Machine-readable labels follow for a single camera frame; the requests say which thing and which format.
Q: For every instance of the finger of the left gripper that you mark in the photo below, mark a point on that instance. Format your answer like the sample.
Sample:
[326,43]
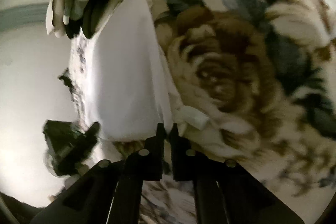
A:
[86,138]

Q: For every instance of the floral bed sheet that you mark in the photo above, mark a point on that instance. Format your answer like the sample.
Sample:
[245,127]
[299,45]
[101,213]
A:
[263,72]

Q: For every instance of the white t-shirt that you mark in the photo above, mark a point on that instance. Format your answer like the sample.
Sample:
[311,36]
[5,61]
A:
[128,89]

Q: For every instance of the black clothes pile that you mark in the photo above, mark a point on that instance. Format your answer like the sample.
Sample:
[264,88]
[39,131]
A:
[65,78]

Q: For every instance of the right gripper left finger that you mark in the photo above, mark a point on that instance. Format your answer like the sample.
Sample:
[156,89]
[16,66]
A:
[147,163]

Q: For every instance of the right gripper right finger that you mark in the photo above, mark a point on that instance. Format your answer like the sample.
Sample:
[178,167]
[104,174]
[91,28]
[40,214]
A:
[187,163]

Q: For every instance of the left green curtain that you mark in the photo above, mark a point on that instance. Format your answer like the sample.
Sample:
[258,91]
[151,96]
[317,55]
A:
[20,16]

